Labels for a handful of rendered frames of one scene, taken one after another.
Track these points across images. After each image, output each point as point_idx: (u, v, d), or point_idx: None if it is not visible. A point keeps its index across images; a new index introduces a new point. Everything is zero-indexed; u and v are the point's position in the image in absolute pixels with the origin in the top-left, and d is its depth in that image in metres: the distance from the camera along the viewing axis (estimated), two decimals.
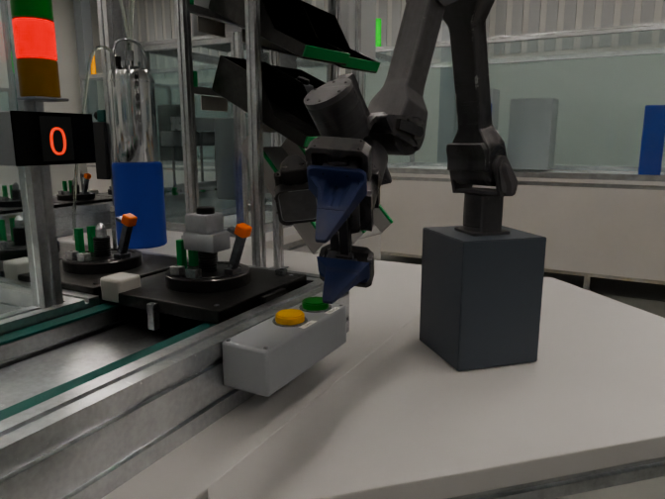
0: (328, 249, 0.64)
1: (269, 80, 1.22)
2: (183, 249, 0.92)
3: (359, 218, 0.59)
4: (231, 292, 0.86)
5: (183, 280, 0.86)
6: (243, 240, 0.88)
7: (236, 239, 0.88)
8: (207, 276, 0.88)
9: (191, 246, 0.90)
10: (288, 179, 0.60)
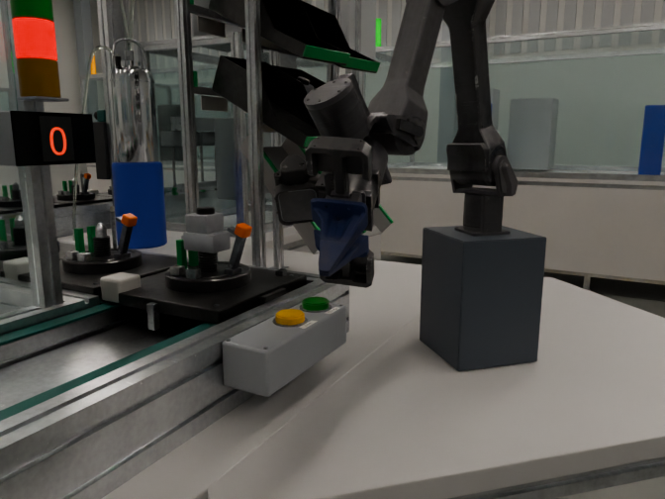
0: None
1: (269, 80, 1.22)
2: (183, 249, 0.92)
3: None
4: (231, 292, 0.86)
5: (183, 280, 0.86)
6: (243, 240, 0.88)
7: (236, 239, 0.88)
8: (207, 276, 0.88)
9: (191, 246, 0.90)
10: (288, 179, 0.60)
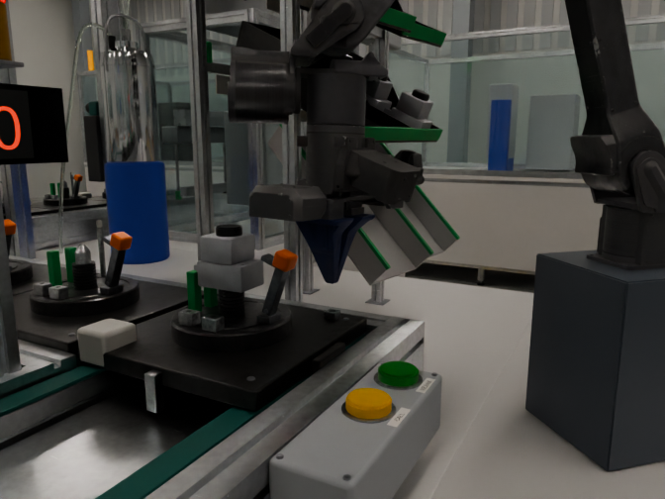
0: (344, 199, 0.53)
1: None
2: (197, 285, 0.65)
3: None
4: (268, 350, 0.59)
5: (198, 334, 0.59)
6: (286, 273, 0.61)
7: (275, 272, 0.60)
8: (232, 326, 0.61)
9: (209, 281, 0.63)
10: None
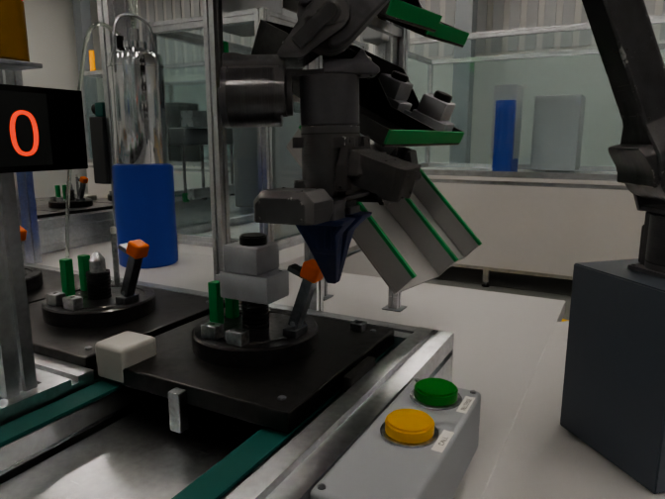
0: (345, 198, 0.53)
1: (322, 56, 0.92)
2: (219, 296, 0.62)
3: None
4: (296, 366, 0.56)
5: (223, 349, 0.56)
6: (314, 285, 0.58)
7: (302, 283, 0.57)
8: (257, 340, 0.58)
9: (233, 292, 0.60)
10: None
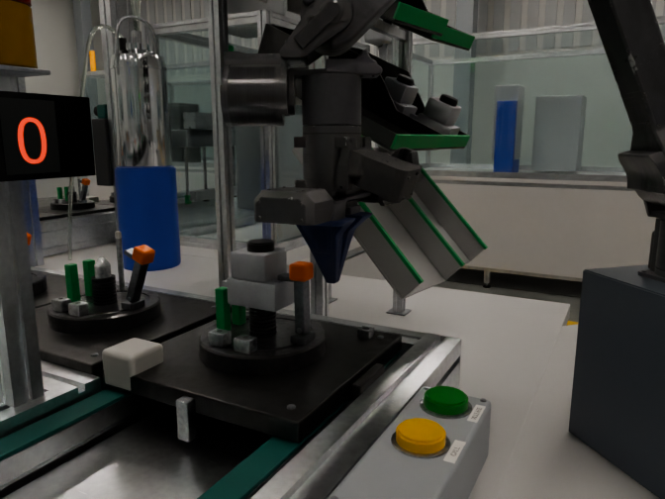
0: (346, 199, 0.53)
1: None
2: (226, 303, 0.62)
3: None
4: (305, 373, 0.56)
5: (231, 355, 0.56)
6: (307, 284, 0.58)
7: (295, 286, 0.58)
8: (265, 347, 0.58)
9: (239, 299, 0.60)
10: None
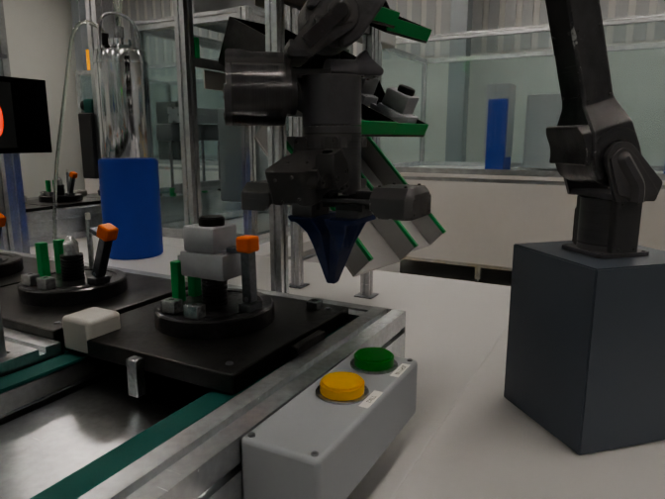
0: None
1: None
2: (180, 275, 0.66)
3: None
4: (248, 338, 0.60)
5: (179, 321, 0.60)
6: (252, 256, 0.63)
7: (241, 257, 0.62)
8: (214, 314, 0.62)
9: (192, 270, 0.64)
10: (330, 188, 0.48)
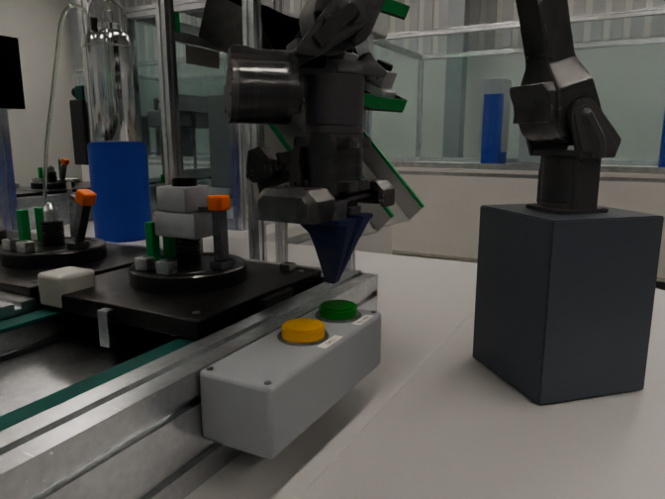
0: None
1: (271, 29, 0.98)
2: (154, 236, 0.68)
3: (365, 196, 0.58)
4: (219, 293, 0.62)
5: (151, 276, 0.62)
6: (224, 215, 0.64)
7: (213, 216, 0.64)
8: (186, 271, 0.64)
9: (165, 230, 0.66)
10: (261, 181, 0.55)
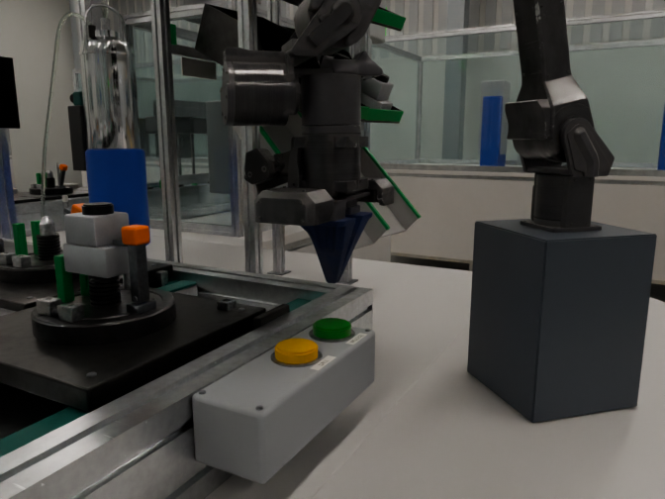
0: None
1: (267, 40, 0.98)
2: (65, 271, 0.58)
3: (364, 195, 0.57)
4: (133, 344, 0.52)
5: (51, 324, 0.52)
6: (142, 249, 0.54)
7: (129, 250, 0.54)
8: (96, 316, 0.54)
9: (75, 265, 0.56)
10: (260, 183, 0.55)
